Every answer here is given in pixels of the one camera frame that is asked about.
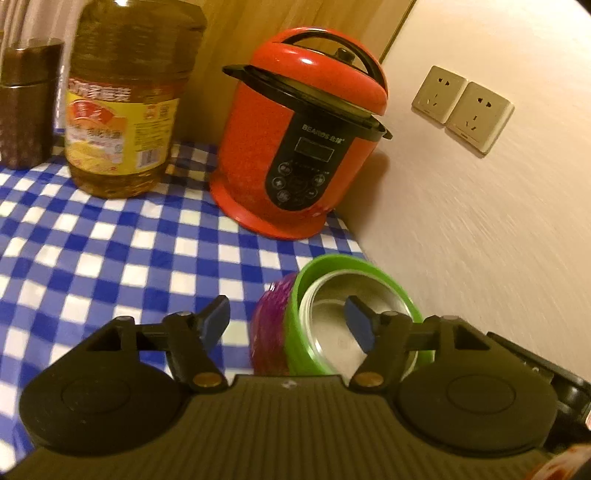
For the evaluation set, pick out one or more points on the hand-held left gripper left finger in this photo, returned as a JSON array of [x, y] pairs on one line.
[[217, 318]]

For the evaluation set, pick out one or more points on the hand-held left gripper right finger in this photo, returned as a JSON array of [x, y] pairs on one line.
[[360, 323]]

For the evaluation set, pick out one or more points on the cream round bowl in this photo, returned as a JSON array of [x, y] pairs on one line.
[[304, 300]]

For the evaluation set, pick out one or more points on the green plastic bowl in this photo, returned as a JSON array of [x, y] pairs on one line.
[[304, 353]]

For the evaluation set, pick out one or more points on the person's right forearm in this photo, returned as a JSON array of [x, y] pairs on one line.
[[568, 467]]

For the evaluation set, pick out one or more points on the blue white checked tablecloth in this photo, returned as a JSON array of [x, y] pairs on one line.
[[92, 258]]

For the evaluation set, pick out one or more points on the red electric pressure cooker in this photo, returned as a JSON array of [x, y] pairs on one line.
[[258, 175]]

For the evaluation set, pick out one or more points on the large cooking oil bottle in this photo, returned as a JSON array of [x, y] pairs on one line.
[[124, 115]]

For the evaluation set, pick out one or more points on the brown cylindrical canister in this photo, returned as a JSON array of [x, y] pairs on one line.
[[25, 106]]

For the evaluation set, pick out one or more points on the beige curtain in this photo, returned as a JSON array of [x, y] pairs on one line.
[[37, 23]]

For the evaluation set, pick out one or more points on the beige wall socket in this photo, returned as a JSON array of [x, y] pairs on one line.
[[438, 94], [480, 117]]

